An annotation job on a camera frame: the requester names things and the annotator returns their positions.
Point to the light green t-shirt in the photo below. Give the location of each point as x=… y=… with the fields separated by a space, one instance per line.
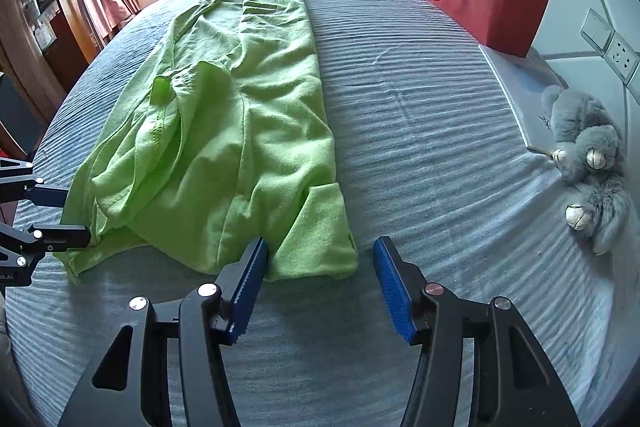
x=219 y=137

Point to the blue striped bed sheet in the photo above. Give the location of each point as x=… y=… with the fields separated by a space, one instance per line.
x=428 y=153

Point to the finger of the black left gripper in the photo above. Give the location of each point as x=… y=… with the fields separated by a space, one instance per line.
x=43 y=240
x=46 y=195

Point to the grey plush toy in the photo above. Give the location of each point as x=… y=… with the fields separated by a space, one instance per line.
x=590 y=155

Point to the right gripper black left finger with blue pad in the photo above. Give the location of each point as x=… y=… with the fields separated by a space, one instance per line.
x=126 y=381

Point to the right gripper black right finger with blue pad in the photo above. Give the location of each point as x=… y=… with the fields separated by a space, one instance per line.
x=514 y=382

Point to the white wall socket panel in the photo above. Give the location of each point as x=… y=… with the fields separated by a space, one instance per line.
x=616 y=51

